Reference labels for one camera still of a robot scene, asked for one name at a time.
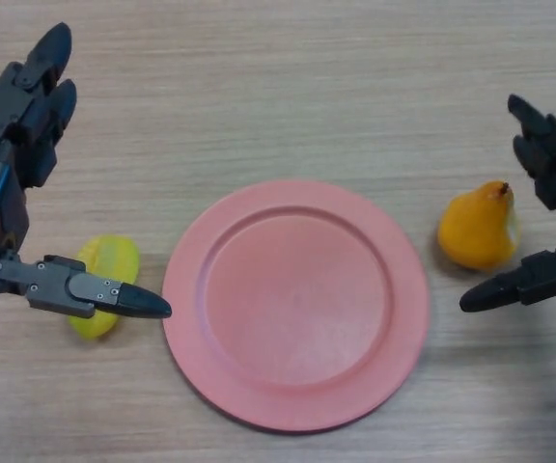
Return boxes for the yellow starfruit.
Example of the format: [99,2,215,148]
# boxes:
[69,234,141,342]

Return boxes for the pink round plate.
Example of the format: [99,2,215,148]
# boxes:
[161,179,430,434]

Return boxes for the yellow orange pear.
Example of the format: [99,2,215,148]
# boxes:
[436,179,522,271]

